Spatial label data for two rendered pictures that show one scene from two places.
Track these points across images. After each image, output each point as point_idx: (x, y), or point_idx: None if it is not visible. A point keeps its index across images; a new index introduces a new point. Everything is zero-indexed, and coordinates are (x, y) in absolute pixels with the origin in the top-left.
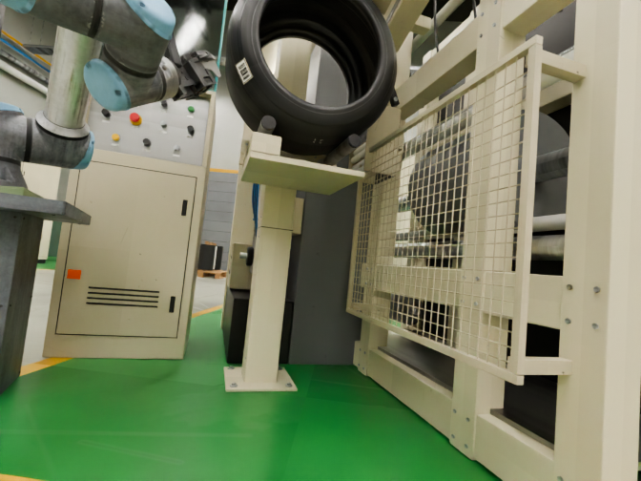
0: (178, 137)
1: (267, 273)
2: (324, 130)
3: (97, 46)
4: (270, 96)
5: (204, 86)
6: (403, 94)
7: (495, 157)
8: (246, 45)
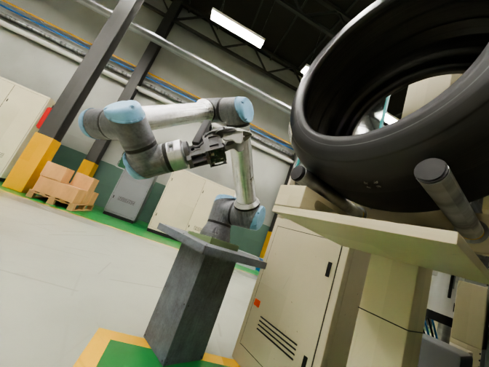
0: None
1: None
2: (370, 165)
3: (244, 154)
4: (302, 146)
5: (207, 151)
6: None
7: None
8: (292, 111)
